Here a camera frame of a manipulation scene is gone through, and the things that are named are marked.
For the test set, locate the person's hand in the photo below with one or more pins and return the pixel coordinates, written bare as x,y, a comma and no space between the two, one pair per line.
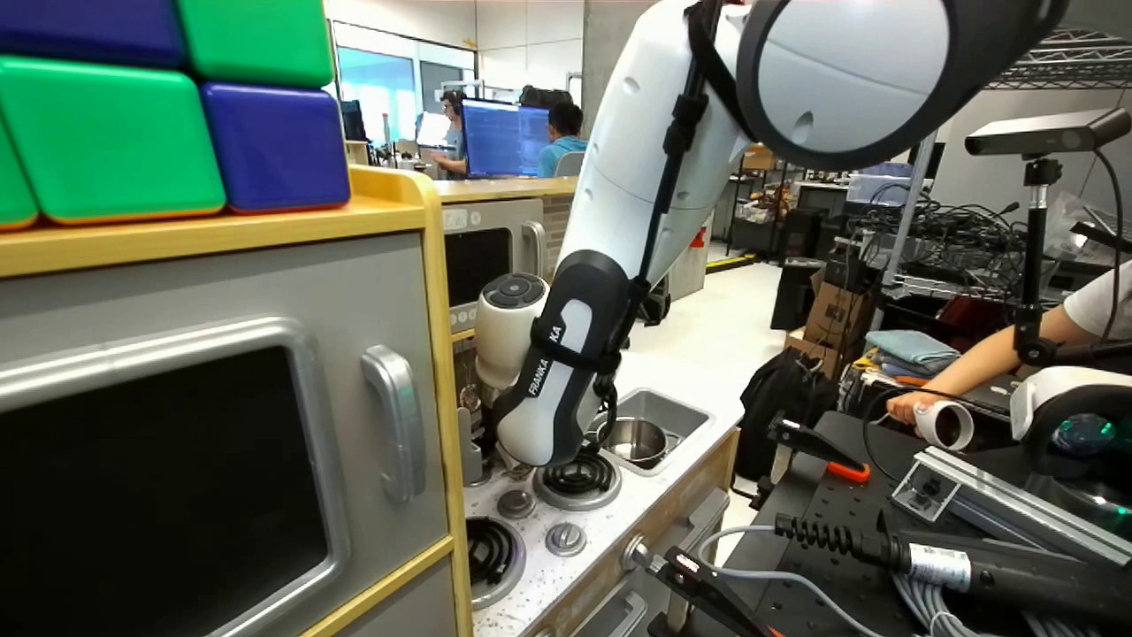
905,404

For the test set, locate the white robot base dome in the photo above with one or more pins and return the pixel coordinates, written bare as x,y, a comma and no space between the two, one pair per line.
1074,413

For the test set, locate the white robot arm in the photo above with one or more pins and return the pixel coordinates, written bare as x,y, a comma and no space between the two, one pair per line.
823,82

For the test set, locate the person's forearm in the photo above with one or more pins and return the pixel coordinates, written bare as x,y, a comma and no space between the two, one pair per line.
1000,355

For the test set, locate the silver pot in sink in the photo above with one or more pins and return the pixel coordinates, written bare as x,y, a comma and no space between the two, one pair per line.
637,444

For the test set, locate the cardboard box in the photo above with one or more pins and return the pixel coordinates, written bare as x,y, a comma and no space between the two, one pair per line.
840,316

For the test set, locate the black burner middle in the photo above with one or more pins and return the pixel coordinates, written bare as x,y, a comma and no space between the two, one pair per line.
585,483

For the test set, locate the black burner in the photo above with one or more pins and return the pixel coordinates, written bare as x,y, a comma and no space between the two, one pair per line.
585,483
497,561

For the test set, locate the silver stove knob lower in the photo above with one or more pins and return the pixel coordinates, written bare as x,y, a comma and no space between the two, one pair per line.
564,538

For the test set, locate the silver stove knob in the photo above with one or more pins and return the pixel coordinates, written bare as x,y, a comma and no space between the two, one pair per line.
564,538
513,503

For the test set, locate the silver stove knob upper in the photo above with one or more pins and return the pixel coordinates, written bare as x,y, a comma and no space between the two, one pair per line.
513,503

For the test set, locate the black burner front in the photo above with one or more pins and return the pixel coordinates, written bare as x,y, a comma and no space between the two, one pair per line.
497,561

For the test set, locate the person in blue shirt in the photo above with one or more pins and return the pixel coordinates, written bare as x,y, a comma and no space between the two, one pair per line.
564,150

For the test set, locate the toy microwave unit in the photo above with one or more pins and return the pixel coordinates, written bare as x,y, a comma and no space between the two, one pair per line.
500,227

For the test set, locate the blue monitor screen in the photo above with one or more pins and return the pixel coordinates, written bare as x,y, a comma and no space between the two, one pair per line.
505,140

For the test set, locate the person in dark shirt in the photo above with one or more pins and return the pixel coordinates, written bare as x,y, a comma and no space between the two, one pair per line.
452,160

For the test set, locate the toy kitchen oven cabinet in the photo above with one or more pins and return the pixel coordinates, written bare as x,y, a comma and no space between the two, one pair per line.
230,426

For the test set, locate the green bin top right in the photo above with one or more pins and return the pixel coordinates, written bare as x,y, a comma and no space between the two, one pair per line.
258,41

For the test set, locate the blue bin top left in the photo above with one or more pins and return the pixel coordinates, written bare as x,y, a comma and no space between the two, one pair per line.
92,30

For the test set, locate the orange handled tool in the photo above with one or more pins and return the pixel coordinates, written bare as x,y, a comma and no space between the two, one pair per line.
817,459

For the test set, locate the black corrugated cable handle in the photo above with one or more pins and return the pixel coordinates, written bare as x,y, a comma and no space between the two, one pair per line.
1000,572

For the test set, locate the camera on black stand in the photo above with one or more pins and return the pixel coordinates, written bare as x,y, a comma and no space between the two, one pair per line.
1040,141

